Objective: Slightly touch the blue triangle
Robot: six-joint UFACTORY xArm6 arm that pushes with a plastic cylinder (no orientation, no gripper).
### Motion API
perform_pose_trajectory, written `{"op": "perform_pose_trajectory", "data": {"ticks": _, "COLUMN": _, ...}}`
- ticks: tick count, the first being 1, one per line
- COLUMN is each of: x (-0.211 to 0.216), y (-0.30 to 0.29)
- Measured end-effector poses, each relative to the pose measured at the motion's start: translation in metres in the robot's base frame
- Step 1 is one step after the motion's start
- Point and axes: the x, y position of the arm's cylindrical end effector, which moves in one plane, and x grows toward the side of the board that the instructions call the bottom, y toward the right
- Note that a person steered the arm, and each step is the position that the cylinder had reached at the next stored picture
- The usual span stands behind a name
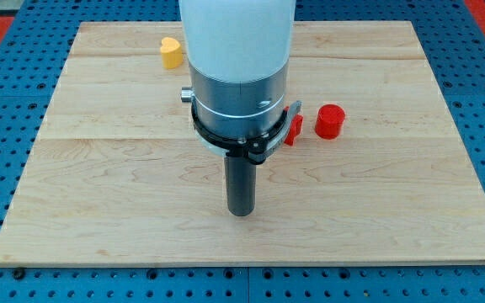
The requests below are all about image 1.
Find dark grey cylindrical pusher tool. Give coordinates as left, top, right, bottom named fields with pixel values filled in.
left=224, top=157, right=256, bottom=216

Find red star block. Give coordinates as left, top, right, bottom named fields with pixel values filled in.
left=284, top=114, right=304, bottom=146

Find light wooden board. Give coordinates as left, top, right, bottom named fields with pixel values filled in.
left=0, top=21, right=485, bottom=268

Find red cylinder block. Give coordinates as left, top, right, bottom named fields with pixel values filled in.
left=314, top=104, right=345, bottom=140

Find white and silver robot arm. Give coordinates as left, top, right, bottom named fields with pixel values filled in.
left=179, top=0, right=301, bottom=162

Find black clamp ring with lever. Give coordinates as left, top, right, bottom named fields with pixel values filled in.
left=189, top=100, right=303, bottom=166

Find yellow heart block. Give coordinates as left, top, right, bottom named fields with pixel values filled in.
left=160, top=37, right=184, bottom=69

